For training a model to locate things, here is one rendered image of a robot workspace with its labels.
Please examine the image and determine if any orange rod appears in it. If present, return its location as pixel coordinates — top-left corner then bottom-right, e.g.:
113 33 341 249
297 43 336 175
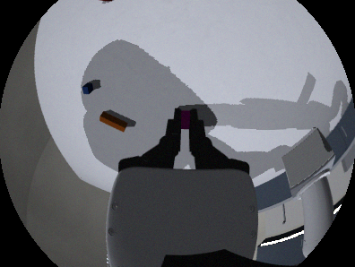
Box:
100 111 127 132

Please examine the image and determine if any small blue cube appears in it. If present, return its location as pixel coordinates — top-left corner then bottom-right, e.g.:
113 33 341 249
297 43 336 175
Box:
82 83 93 94

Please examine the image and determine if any magenta rod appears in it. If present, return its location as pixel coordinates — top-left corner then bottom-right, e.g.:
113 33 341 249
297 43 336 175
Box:
181 110 190 129

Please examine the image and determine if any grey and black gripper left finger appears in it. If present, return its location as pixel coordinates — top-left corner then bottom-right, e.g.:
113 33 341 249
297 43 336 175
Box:
118 108 181 173

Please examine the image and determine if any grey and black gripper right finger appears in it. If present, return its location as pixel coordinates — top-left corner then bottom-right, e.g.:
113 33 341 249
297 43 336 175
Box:
189 108 249 174

